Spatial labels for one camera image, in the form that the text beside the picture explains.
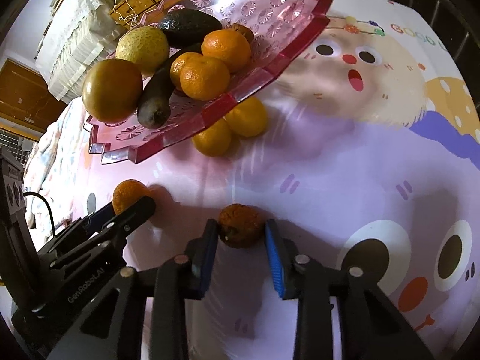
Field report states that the orange tangerine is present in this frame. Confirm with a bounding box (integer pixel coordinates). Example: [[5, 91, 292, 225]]
[[201, 29, 251, 73], [169, 51, 202, 91], [191, 119, 232, 157], [180, 56, 230, 102], [224, 96, 269, 137], [112, 180, 152, 215]]

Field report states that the blackened banana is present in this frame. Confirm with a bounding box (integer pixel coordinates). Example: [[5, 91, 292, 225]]
[[137, 43, 201, 129]]

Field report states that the red yellow apple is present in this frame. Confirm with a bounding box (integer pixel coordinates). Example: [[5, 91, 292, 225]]
[[82, 58, 143, 124]]

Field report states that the yellow pear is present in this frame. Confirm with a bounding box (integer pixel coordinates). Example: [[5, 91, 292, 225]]
[[115, 26, 170, 77]]

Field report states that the dark green avocado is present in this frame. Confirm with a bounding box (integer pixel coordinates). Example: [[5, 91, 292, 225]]
[[157, 8, 223, 49]]

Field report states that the orange tangerine front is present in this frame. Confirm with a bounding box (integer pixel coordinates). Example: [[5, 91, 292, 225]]
[[201, 29, 251, 73]]

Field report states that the small dark brown fruit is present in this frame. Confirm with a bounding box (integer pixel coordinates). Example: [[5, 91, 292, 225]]
[[230, 23, 255, 44]]

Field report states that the pink floral quilt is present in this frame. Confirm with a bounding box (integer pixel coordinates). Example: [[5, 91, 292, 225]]
[[24, 97, 89, 249]]

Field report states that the brown wooden door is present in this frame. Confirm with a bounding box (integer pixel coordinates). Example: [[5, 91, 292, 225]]
[[0, 58, 67, 133]]

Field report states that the cartoon printed tablecloth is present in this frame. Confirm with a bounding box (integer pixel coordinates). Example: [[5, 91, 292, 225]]
[[22, 0, 480, 360]]

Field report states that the lace covered piano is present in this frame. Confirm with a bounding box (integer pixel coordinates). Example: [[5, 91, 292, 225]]
[[35, 0, 126, 103]]

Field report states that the pink plastic fruit bowl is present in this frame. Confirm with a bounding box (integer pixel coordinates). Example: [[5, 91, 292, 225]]
[[85, 0, 333, 164]]

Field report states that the black cable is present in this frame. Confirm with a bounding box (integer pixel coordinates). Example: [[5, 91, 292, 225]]
[[22, 191, 57, 239]]

